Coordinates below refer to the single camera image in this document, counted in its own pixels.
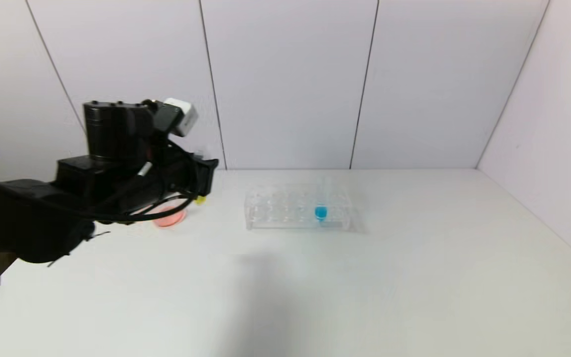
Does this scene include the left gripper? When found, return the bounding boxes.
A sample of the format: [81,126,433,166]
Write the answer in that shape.
[167,145,219,200]

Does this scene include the clear acrylic test tube rack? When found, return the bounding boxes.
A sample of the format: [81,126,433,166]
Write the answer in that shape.
[244,182,352,232]

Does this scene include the thin black camera cable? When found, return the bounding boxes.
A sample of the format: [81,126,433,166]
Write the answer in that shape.
[87,161,198,223]

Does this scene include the test tube with blue pigment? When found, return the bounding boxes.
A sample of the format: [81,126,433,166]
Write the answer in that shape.
[315,177,329,223]

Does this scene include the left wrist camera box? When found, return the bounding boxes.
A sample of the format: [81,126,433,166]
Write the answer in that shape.
[163,98,200,138]

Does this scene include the test tube with yellow pigment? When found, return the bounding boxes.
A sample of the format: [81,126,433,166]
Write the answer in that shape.
[194,145,212,206]

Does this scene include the clear glass beaker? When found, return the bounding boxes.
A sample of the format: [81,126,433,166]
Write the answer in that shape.
[151,198,188,229]

